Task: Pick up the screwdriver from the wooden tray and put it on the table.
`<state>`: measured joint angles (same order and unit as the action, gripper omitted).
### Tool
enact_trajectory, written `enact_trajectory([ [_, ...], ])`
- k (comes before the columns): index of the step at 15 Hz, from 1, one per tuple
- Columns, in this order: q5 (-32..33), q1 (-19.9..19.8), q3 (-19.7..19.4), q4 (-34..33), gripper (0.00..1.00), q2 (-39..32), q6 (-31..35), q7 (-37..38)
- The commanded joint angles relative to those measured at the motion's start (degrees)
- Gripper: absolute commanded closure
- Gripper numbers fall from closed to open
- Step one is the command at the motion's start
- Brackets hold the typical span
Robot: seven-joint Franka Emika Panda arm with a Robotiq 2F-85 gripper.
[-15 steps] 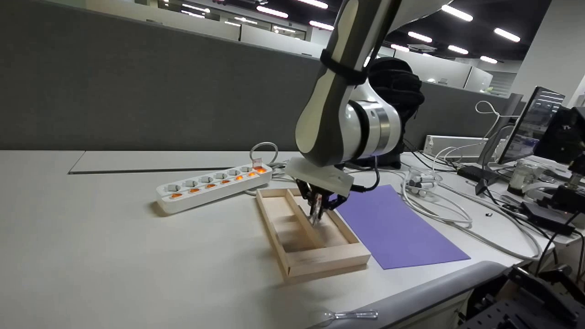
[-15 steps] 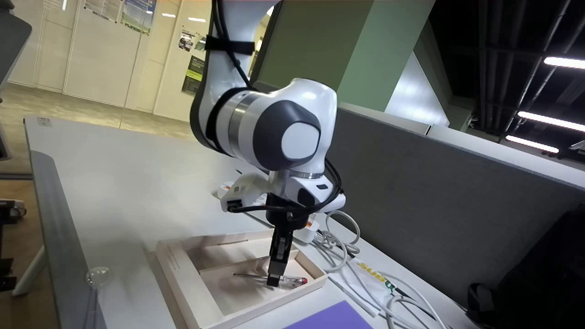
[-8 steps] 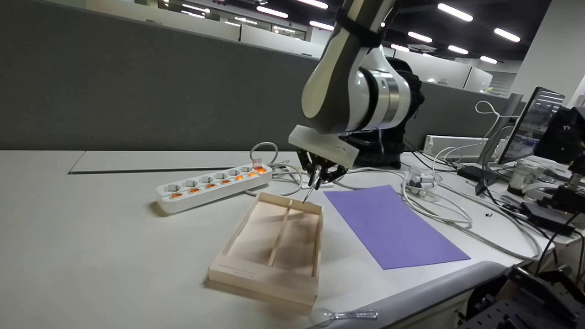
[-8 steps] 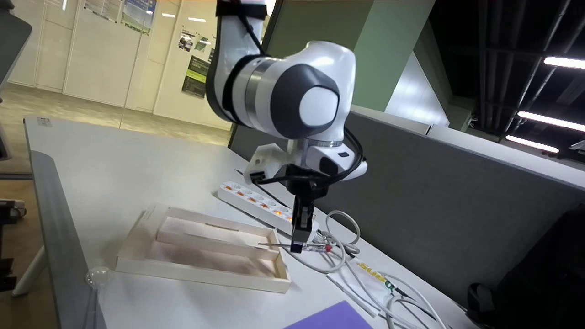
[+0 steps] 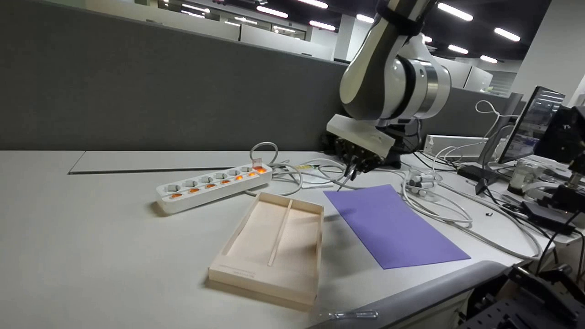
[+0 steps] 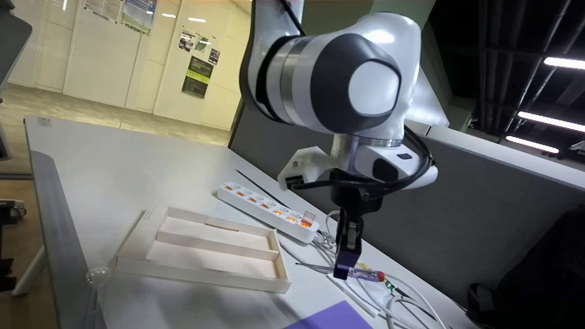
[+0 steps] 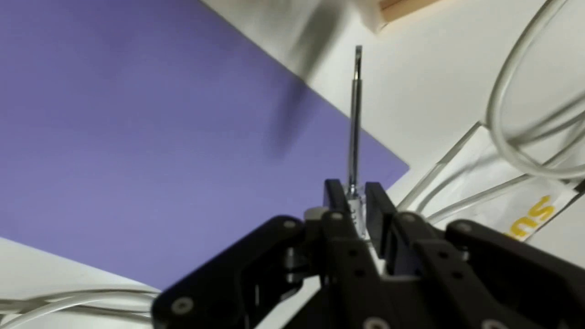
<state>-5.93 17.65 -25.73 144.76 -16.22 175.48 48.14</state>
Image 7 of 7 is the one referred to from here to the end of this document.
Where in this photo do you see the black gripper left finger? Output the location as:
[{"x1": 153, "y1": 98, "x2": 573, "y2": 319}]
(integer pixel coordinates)
[{"x1": 149, "y1": 177, "x2": 383, "y2": 329}]

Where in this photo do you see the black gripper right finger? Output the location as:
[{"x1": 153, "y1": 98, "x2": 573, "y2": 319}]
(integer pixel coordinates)
[{"x1": 363, "y1": 181, "x2": 585, "y2": 329}]

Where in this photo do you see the clear handle screwdriver red cap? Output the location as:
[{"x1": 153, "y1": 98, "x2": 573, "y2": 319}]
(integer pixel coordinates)
[{"x1": 345, "y1": 43, "x2": 369, "y2": 239}]

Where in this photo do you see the light wooden tray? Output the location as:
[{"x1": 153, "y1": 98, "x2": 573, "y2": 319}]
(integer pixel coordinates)
[{"x1": 354, "y1": 0, "x2": 442, "y2": 33}]

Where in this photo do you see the white bag yellow print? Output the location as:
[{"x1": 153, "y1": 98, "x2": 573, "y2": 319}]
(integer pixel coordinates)
[{"x1": 396, "y1": 120, "x2": 585, "y2": 243}]

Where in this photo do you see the purple paper sheet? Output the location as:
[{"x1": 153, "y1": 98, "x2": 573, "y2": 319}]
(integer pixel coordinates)
[{"x1": 0, "y1": 0, "x2": 411, "y2": 292}]

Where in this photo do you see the thick white looped cable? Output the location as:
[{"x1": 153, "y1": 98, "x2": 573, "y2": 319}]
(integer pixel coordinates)
[{"x1": 484, "y1": 0, "x2": 585, "y2": 182}]

